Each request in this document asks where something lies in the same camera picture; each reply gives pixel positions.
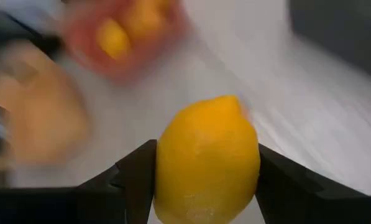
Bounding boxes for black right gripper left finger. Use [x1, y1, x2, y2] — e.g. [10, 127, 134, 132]
[76, 139, 158, 224]

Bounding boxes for salmon plastic basket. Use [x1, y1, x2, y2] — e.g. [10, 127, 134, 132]
[60, 0, 189, 83]

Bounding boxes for yellow lemon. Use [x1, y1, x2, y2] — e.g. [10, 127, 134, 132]
[95, 18, 132, 60]
[153, 95, 262, 224]
[122, 0, 173, 35]

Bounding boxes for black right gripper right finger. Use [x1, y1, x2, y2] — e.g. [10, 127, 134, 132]
[255, 142, 370, 224]

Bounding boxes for yellow plastic basket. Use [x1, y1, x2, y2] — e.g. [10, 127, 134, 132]
[0, 40, 91, 170]

